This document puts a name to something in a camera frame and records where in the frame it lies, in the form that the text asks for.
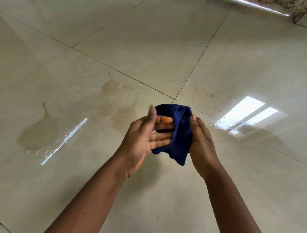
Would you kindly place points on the person's right hand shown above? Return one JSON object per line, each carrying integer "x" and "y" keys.
{"x": 202, "y": 153}

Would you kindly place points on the brown liquid spill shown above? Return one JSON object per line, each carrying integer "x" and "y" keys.
{"x": 39, "y": 134}

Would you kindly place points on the person's right thumb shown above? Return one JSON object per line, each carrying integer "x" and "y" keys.
{"x": 193, "y": 127}

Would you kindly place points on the dark blue cloth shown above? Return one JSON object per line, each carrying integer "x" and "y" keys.
{"x": 181, "y": 136}

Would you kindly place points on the person's left little finger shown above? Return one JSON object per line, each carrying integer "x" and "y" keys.
{"x": 160, "y": 144}

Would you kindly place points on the person's left forearm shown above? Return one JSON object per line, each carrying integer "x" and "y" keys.
{"x": 91, "y": 204}

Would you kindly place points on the person's left hand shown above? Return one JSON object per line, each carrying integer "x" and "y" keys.
{"x": 136, "y": 146}

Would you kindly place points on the person's left middle finger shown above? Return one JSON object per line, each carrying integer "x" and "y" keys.
{"x": 164, "y": 126}

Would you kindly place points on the patterned brown curtain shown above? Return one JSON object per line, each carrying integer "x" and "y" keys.
{"x": 296, "y": 9}

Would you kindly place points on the person's right forearm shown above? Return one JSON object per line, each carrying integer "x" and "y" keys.
{"x": 227, "y": 201}

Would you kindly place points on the person's left thumb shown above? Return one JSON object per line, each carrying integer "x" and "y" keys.
{"x": 150, "y": 120}

